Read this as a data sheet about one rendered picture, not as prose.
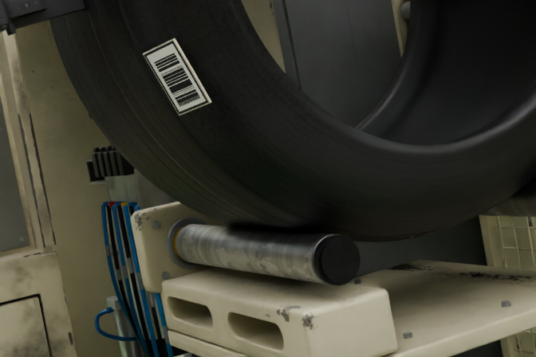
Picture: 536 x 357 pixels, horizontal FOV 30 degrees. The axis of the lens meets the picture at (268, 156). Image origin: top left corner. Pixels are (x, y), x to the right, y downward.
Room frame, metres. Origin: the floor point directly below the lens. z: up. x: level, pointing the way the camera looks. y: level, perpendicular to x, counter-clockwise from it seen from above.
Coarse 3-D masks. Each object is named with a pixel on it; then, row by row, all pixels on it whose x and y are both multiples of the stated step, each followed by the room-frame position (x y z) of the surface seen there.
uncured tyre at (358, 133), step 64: (128, 0) 0.83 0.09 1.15; (192, 0) 0.82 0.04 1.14; (448, 0) 1.27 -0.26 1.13; (512, 0) 1.21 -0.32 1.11; (64, 64) 1.00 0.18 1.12; (128, 64) 0.85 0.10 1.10; (192, 64) 0.83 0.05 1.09; (256, 64) 0.83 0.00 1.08; (448, 64) 1.26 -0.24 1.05; (512, 64) 1.18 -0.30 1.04; (128, 128) 0.94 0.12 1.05; (192, 128) 0.85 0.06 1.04; (256, 128) 0.84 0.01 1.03; (320, 128) 0.86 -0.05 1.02; (384, 128) 1.21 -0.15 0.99; (448, 128) 1.21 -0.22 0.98; (512, 128) 0.95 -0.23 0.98; (192, 192) 0.97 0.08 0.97; (256, 192) 0.87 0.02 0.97; (320, 192) 0.87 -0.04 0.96; (384, 192) 0.89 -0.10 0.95; (448, 192) 0.92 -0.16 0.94; (512, 192) 0.99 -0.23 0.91
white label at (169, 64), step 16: (160, 48) 0.82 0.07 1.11; (176, 48) 0.81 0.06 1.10; (160, 64) 0.83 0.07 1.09; (176, 64) 0.82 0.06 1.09; (160, 80) 0.83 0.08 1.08; (176, 80) 0.82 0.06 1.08; (192, 80) 0.81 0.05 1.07; (176, 96) 0.83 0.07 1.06; (192, 96) 0.82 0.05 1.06; (208, 96) 0.82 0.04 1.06
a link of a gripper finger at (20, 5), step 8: (16, 0) 0.85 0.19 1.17; (24, 0) 0.86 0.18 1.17; (32, 0) 0.86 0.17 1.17; (40, 0) 0.86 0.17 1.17; (0, 8) 0.83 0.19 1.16; (8, 8) 0.85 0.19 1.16; (16, 8) 0.85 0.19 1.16; (24, 8) 0.86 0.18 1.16; (32, 8) 0.86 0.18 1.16; (40, 8) 0.86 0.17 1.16; (0, 16) 0.83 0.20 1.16; (8, 16) 0.84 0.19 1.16; (16, 16) 0.85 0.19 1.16
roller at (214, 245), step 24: (192, 240) 1.11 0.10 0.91; (216, 240) 1.05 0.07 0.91; (240, 240) 1.00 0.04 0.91; (264, 240) 0.96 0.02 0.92; (288, 240) 0.92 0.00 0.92; (312, 240) 0.88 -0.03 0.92; (336, 240) 0.86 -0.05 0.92; (216, 264) 1.07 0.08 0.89; (240, 264) 1.00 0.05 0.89; (264, 264) 0.95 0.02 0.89; (288, 264) 0.90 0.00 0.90; (312, 264) 0.86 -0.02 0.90; (336, 264) 0.86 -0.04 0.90
